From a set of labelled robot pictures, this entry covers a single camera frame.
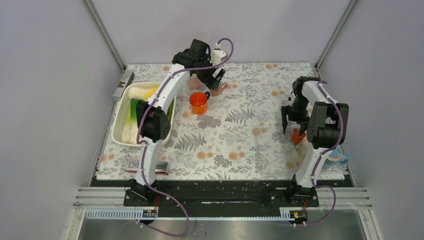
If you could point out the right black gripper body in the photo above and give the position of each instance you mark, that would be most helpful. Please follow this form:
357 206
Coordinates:
297 112

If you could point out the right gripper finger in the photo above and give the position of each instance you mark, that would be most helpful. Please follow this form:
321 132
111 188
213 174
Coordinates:
284 117
302 128

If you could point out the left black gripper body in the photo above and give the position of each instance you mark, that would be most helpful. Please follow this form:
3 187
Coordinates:
205 76

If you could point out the light pink mug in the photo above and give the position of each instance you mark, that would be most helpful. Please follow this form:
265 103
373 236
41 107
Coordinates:
193 83

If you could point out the salmon pink floral mug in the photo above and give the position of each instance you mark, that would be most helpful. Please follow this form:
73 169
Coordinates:
218 91

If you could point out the orange mug black rim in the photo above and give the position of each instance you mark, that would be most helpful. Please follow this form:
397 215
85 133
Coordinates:
199 102

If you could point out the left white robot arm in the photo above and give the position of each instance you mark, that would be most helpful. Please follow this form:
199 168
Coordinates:
152 121

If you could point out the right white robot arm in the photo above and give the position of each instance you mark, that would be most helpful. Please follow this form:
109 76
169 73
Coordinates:
324 121

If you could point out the small red-orange mug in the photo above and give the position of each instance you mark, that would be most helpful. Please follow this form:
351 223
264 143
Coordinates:
297 137

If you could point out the cream floral mug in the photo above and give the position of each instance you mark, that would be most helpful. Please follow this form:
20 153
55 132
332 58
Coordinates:
299 152

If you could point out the blue glazed mug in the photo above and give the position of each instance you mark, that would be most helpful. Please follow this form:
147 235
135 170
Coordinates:
336 157

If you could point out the floral table mat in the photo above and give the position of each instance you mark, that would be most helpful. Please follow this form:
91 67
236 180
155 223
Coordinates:
240 137

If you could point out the toy yellow cabbage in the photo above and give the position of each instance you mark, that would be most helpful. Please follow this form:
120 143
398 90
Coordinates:
141 93

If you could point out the white plastic tray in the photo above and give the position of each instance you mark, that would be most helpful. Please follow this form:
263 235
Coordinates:
122 110

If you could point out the toy green bok choy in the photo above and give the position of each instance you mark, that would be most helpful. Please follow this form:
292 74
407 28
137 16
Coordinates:
130 130

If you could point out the silver snack packet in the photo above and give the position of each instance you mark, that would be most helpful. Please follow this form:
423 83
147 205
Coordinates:
162 167

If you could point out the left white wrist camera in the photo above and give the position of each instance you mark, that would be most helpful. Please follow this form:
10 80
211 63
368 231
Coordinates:
218 55

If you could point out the grey box at wall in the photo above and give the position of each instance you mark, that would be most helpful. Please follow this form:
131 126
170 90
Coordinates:
125 80

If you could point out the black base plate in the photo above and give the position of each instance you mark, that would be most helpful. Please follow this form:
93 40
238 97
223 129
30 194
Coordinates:
218 199

